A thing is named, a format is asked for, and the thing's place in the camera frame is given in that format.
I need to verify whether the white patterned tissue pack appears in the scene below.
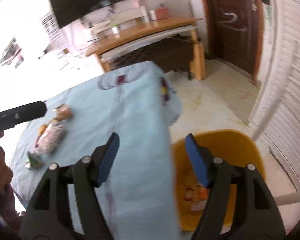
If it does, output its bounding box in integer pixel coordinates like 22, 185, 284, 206
33, 120, 65, 155

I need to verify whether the green snack bag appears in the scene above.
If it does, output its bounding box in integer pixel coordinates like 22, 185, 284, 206
25, 152, 44, 169

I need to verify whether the brown biscuit wrapper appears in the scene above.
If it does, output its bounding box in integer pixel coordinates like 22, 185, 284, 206
53, 103, 73, 121

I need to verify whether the orange trash bin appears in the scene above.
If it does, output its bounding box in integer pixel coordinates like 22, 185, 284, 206
173, 129, 264, 239

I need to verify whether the white chair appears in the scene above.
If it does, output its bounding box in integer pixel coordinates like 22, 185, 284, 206
253, 41, 300, 205

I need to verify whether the eye chart poster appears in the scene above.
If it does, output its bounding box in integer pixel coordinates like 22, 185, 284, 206
41, 12, 66, 51

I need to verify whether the wooden desk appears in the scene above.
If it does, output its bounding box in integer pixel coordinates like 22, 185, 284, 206
84, 17, 206, 80

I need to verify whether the light blue patterned tablecloth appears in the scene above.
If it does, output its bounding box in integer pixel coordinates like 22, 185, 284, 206
9, 60, 184, 240

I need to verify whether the white green jar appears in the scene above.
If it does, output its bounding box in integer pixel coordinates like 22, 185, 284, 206
111, 25, 121, 35

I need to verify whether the white desktop shelf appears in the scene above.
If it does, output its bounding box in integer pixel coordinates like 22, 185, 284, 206
90, 6, 149, 35

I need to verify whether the orange storage box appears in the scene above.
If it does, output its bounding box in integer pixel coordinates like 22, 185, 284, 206
149, 7, 170, 21

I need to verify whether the dark brown door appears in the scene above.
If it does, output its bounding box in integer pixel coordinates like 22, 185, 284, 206
203, 0, 269, 84

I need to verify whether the wall picture frame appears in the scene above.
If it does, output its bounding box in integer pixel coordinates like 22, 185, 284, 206
0, 37, 24, 69

